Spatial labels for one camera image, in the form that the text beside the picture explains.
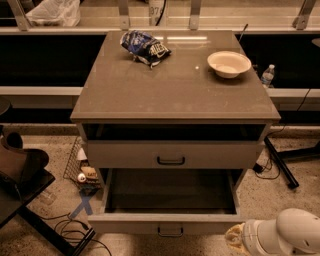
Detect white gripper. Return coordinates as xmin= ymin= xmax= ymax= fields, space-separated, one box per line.
xmin=225 ymin=220 xmax=266 ymax=256

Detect grey drawer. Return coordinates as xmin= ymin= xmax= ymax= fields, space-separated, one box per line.
xmin=89 ymin=169 xmax=244 ymax=237
xmin=84 ymin=140 xmax=264 ymax=169

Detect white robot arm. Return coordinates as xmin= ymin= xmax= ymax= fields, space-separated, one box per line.
xmin=225 ymin=208 xmax=320 ymax=256

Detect grey drawer cabinet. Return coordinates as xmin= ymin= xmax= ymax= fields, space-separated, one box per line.
xmin=69 ymin=29 xmax=282 ymax=188

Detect grey top drawer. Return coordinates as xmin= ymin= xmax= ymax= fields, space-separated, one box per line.
xmin=84 ymin=140 xmax=264 ymax=169

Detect blue tape cross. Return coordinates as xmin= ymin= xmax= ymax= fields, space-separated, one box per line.
xmin=70 ymin=196 xmax=93 ymax=218

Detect black table stand left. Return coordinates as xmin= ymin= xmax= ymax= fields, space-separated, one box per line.
xmin=0 ymin=170 xmax=95 ymax=256

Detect clear water bottle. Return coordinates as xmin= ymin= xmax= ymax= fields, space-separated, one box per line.
xmin=260 ymin=64 xmax=275 ymax=88

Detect white paper bowl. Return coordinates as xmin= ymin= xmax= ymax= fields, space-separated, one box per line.
xmin=207 ymin=51 xmax=251 ymax=79

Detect blue chip bag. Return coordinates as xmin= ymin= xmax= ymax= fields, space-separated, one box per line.
xmin=120 ymin=30 xmax=171 ymax=68

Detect white plastic bag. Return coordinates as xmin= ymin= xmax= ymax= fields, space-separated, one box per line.
xmin=26 ymin=0 xmax=80 ymax=27

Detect black floor cable right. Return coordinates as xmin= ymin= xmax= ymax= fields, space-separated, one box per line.
xmin=252 ymin=158 xmax=282 ymax=181

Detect black floor cable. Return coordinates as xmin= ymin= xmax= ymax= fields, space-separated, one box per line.
xmin=252 ymin=158 xmax=282 ymax=181
xmin=36 ymin=213 xmax=113 ymax=256

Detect black floor cable left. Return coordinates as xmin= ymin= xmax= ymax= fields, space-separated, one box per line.
xmin=36 ymin=213 xmax=113 ymax=256

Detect wire mesh basket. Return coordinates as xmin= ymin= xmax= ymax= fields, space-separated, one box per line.
xmin=63 ymin=137 xmax=100 ymax=190

